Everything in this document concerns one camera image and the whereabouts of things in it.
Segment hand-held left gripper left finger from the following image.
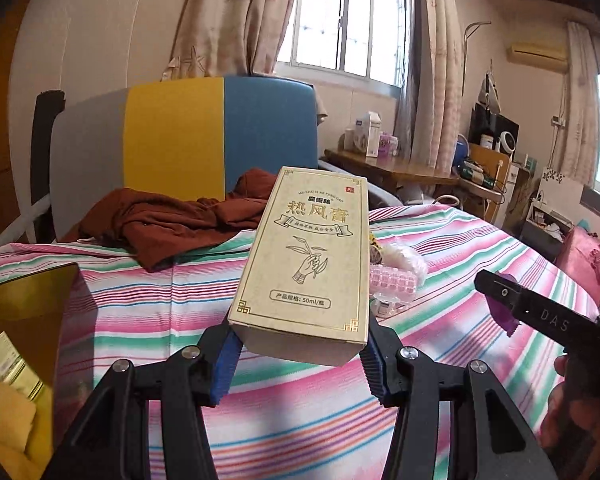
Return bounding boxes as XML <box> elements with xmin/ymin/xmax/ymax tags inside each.
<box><xmin>45</xmin><ymin>325</ymin><xmax>243</xmax><ymax>480</ymax></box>

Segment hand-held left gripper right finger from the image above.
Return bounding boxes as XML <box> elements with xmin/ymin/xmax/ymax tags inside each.
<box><xmin>357</xmin><ymin>317</ymin><xmax>551</xmax><ymax>480</ymax></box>

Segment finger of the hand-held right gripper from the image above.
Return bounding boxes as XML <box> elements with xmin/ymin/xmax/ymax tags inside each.
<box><xmin>474</xmin><ymin>269</ymin><xmax>600</xmax><ymax>346</ymax></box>

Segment purple packet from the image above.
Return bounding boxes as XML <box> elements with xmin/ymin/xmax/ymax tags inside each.
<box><xmin>489</xmin><ymin>271</ymin><xmax>527</xmax><ymax>337</ymax></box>

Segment large cream cardboard box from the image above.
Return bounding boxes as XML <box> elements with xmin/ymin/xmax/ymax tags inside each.
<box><xmin>226</xmin><ymin>166</ymin><xmax>372</xmax><ymax>367</ymax></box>

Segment maroon gift box gold interior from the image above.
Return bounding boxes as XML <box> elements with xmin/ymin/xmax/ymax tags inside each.
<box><xmin>0</xmin><ymin>261</ymin><xmax>82</xmax><ymax>480</ymax></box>

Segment small green and cream box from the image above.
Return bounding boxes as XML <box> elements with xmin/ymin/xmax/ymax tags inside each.
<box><xmin>0</xmin><ymin>331</ymin><xmax>47</xmax><ymax>402</ymax></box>

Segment yellow sponge block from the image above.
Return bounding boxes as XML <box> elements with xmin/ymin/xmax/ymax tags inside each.
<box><xmin>0</xmin><ymin>379</ymin><xmax>37</xmax><ymax>480</ymax></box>

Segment person's right hand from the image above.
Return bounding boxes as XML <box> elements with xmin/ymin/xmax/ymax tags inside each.
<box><xmin>539</xmin><ymin>354</ymin><xmax>583</xmax><ymax>457</ymax></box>

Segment pink bedding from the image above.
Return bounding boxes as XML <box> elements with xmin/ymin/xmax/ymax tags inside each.
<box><xmin>554</xmin><ymin>226</ymin><xmax>600</xmax><ymax>293</ymax></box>

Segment striped bed sheet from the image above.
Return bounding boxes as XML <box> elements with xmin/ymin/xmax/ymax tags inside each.
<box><xmin>0</xmin><ymin>204</ymin><xmax>600</xmax><ymax>480</ymax></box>

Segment pink clear blister pack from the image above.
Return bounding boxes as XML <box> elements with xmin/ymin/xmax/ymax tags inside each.
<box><xmin>370</xmin><ymin>266</ymin><xmax>419</xmax><ymax>294</ymax></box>

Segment wooden cabinet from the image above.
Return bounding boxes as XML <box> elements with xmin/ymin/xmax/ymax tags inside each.
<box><xmin>459</xmin><ymin>141</ymin><xmax>512</xmax><ymax>223</ymax></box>

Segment brown crumpled cloth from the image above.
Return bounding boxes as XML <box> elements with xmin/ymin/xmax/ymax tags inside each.
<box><xmin>62</xmin><ymin>168</ymin><xmax>277</xmax><ymax>273</ymax></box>

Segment blue jug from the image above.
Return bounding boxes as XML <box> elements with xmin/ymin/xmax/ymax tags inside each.
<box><xmin>454</xmin><ymin>134</ymin><xmax>474</xmax><ymax>164</ymax></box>

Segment wooden desk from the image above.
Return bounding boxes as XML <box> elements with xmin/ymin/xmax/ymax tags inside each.
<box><xmin>324</xmin><ymin>148</ymin><xmax>462</xmax><ymax>197</ymax></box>

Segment black appliance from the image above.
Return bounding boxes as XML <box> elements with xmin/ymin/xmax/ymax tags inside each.
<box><xmin>469</xmin><ymin>101</ymin><xmax>521</xmax><ymax>154</ymax></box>

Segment beige patterned curtain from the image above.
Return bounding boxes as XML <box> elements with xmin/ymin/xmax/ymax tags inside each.
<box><xmin>396</xmin><ymin>0</ymin><xmax>464</xmax><ymax>172</ymax></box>
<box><xmin>169</xmin><ymin>0</ymin><xmax>304</xmax><ymax>82</ymax></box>
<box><xmin>564</xmin><ymin>21</ymin><xmax>600</xmax><ymax>184</ymax></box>

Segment grey yellow blue headboard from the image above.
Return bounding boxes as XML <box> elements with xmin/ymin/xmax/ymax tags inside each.
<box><xmin>49</xmin><ymin>75</ymin><xmax>322</xmax><ymax>243</ymax></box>

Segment small purple box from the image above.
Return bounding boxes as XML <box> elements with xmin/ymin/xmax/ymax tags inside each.
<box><xmin>377</xmin><ymin>131</ymin><xmax>400</xmax><ymax>159</ymax></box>

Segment white carton box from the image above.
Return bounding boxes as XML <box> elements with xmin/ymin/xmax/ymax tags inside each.
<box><xmin>351</xmin><ymin>111</ymin><xmax>384</xmax><ymax>157</ymax></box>

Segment white air conditioner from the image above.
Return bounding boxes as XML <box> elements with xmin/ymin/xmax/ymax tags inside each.
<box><xmin>505</xmin><ymin>41</ymin><xmax>569</xmax><ymax>74</ymax></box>

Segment barred window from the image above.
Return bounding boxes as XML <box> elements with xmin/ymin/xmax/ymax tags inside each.
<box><xmin>276</xmin><ymin>0</ymin><xmax>412</xmax><ymax>89</ymax></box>

